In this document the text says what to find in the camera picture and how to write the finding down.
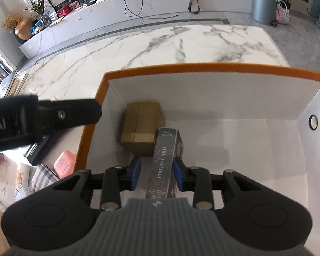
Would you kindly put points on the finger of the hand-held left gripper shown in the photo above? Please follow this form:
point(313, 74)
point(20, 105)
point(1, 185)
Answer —
point(74, 113)

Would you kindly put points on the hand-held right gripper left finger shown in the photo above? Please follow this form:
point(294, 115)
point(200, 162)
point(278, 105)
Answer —
point(135, 173)

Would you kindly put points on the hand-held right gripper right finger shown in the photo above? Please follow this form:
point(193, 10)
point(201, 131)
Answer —
point(178, 176)

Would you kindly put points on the dark photo card box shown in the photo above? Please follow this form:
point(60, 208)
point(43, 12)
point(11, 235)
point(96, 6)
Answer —
point(160, 165)

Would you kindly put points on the orange cardboard box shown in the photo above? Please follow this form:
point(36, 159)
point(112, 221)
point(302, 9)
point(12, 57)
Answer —
point(229, 144)

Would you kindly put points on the black device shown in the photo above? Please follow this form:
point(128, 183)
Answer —
point(41, 150)

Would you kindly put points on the brown cardboard box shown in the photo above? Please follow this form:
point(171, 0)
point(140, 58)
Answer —
point(141, 122)

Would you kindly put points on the pink bottle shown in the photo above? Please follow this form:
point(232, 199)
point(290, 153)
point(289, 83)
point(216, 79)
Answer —
point(65, 164)

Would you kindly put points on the light printed cloth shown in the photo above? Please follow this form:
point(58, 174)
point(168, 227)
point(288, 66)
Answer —
point(8, 176)

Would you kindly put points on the checked cloth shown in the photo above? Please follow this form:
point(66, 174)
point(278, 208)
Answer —
point(45, 177)

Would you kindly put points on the golden vase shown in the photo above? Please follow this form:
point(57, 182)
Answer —
point(24, 29)

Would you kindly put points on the dried flowers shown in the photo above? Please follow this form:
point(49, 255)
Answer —
point(10, 21)

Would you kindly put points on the red gift box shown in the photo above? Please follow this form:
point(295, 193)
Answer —
point(63, 11)

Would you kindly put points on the black foil packet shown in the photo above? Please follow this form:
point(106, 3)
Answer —
point(50, 9)

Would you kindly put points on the aloe plant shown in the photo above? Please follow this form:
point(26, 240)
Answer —
point(37, 6)

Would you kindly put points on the marble tv cabinet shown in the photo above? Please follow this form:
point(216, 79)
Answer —
point(149, 2)

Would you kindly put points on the woven handbag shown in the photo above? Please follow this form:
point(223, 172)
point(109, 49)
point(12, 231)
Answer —
point(282, 13)

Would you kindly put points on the silver trash can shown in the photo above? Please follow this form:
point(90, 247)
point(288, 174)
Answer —
point(264, 2)

